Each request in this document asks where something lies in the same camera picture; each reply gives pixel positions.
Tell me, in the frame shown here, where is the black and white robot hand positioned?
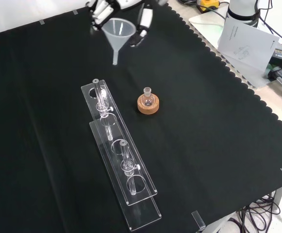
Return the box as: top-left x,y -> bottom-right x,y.
86,0 -> 154,47

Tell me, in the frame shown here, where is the clear plastic funnel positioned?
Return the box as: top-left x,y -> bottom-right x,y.
101,18 -> 137,66

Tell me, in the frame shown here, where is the small glass round-bottom flask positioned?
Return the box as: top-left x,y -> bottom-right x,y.
142,87 -> 154,107

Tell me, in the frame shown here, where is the clear acrylic funnel stand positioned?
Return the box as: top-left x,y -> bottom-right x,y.
81,78 -> 162,231

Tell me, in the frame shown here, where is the pale board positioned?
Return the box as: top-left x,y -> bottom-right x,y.
188,11 -> 275,88

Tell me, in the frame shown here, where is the yellow stop button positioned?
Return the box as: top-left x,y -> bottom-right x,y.
196,0 -> 221,13

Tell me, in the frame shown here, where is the white paper booklet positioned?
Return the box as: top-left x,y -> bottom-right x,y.
217,18 -> 280,73

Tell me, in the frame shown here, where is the black cloth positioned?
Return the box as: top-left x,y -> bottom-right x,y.
0,0 -> 282,233

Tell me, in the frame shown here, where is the grey table leg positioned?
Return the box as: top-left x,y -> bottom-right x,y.
274,184 -> 282,207

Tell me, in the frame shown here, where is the cork ring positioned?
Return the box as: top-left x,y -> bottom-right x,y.
137,95 -> 160,115

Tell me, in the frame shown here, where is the black floor cable bundle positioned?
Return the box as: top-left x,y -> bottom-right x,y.
228,191 -> 282,233

